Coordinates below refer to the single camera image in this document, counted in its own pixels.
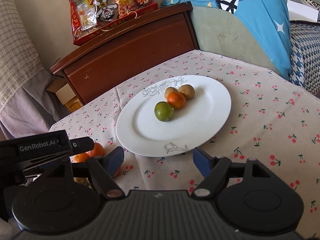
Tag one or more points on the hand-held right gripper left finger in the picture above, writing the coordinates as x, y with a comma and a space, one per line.
115, 160

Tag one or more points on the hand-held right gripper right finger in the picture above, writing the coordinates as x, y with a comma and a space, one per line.
201, 161

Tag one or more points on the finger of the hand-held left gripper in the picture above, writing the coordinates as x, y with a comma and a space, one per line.
81, 145

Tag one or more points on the large orange mandarin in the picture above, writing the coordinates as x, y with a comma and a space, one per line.
98, 149

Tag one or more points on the white oval plate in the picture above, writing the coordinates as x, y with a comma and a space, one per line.
200, 112

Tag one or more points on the lavender cloth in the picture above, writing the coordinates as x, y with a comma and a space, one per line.
27, 107

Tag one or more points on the cardboard box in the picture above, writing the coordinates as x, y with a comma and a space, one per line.
65, 95

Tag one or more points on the green mandarin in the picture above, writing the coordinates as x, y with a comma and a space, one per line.
163, 111

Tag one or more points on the cherry print tablecloth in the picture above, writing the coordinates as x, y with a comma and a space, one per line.
262, 120

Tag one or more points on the brown wooden nightstand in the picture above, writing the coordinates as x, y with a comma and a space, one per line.
130, 50

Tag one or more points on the beige checked cloth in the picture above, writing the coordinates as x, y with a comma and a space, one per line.
17, 42

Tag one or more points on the green cushion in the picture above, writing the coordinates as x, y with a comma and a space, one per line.
220, 35

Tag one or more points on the red snack gift bag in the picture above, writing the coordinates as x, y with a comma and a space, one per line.
105, 7

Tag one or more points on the houndstooth bed sheet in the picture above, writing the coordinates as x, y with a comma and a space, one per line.
305, 50

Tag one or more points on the blue printed cloth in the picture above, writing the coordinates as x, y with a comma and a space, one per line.
255, 10

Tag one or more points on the white paper sheet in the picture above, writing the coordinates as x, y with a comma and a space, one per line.
301, 11

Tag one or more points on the black and white cloth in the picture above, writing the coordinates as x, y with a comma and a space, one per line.
311, 0

